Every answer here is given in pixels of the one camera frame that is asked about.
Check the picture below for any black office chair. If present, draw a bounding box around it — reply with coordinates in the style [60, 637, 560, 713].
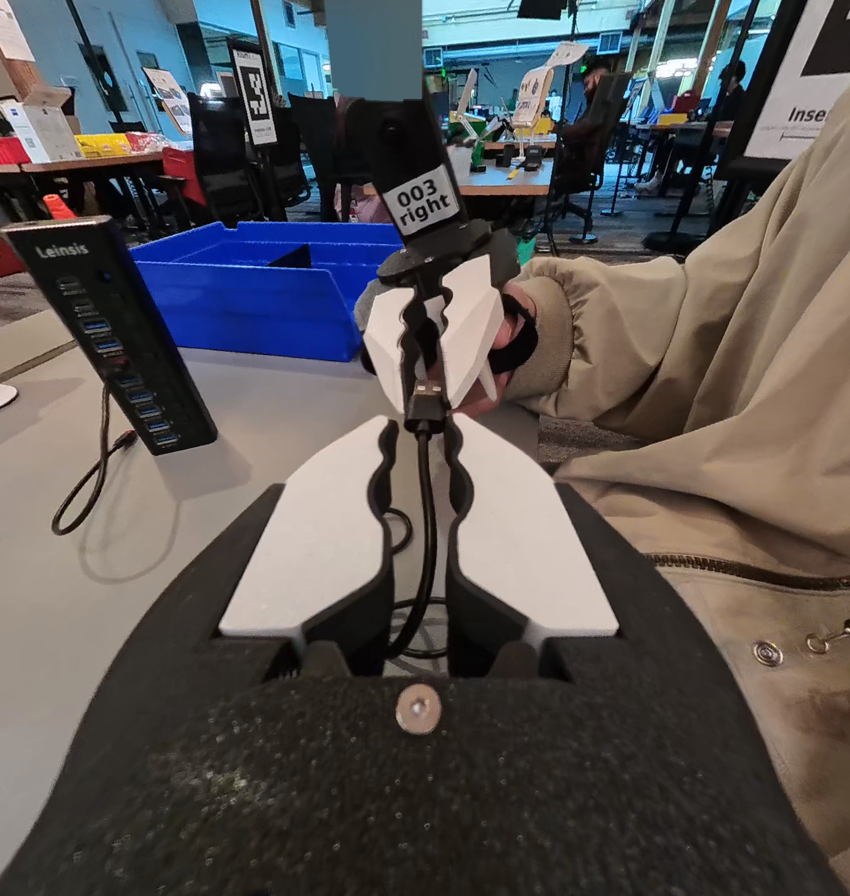
[536, 70, 637, 256]
[186, 91, 275, 226]
[287, 91, 345, 224]

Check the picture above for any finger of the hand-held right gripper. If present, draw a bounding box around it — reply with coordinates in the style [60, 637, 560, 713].
[362, 283, 426, 417]
[435, 254, 504, 413]

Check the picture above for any wooden table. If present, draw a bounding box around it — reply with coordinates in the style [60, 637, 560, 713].
[0, 149, 188, 184]

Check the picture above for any white cardboard box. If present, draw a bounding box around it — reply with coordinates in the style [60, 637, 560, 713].
[0, 87, 84, 164]

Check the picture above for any white sign board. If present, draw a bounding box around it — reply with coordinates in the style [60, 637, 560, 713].
[743, 0, 850, 162]

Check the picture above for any black usb cable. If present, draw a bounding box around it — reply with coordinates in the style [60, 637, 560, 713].
[379, 378, 455, 660]

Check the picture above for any poster board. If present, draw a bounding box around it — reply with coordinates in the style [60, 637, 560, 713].
[142, 66, 195, 135]

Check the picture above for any marker sign board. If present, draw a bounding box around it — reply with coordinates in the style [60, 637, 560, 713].
[227, 38, 280, 148]

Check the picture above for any white table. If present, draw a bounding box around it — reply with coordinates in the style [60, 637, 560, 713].
[362, 140, 560, 198]

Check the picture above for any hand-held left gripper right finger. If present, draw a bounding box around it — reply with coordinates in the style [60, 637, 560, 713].
[443, 413, 620, 674]

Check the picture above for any black usb hub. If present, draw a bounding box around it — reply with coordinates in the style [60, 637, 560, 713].
[0, 216, 219, 457]

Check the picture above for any paper sign on stand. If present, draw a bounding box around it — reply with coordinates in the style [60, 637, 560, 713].
[511, 41, 590, 133]

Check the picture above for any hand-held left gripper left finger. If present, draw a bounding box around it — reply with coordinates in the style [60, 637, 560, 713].
[218, 414, 398, 674]

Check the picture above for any blue plastic bin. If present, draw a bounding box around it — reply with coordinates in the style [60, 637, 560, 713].
[130, 221, 406, 364]

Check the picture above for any black hub power cable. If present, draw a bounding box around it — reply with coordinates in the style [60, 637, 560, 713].
[50, 364, 138, 537]

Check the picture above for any person's right hand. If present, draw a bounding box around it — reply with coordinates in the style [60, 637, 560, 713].
[459, 276, 541, 421]

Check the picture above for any black cord metal clip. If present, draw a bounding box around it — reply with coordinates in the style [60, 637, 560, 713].
[806, 567, 850, 655]

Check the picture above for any person's beige jacket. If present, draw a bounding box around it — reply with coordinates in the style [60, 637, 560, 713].
[554, 448, 850, 896]

